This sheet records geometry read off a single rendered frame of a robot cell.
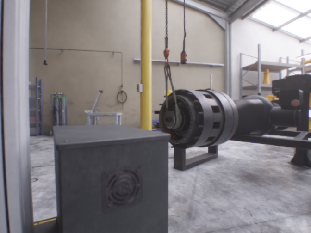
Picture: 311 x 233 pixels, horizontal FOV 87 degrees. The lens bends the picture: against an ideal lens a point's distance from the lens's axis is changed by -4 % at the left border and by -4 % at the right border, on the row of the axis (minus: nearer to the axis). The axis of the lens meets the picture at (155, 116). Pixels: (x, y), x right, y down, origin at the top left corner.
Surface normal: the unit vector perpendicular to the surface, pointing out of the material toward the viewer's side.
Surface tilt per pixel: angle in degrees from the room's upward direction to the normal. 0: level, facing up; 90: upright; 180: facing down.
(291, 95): 90
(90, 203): 90
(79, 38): 90
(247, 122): 90
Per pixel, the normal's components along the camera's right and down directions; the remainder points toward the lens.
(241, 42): 0.20, 0.03
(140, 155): 0.53, 0.03
